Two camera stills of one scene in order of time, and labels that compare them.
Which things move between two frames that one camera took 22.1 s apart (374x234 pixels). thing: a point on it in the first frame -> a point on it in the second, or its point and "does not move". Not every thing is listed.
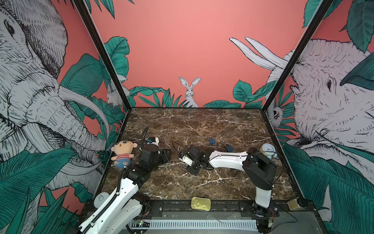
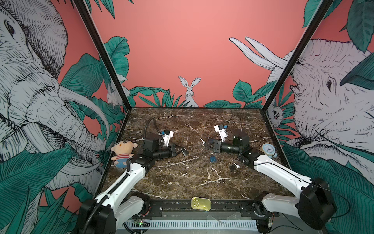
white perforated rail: x=195 y=224 does not move
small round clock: x=268 y=149 does not move
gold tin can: x=200 y=203 does not move
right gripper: x=189 y=169 -> x=217 y=149
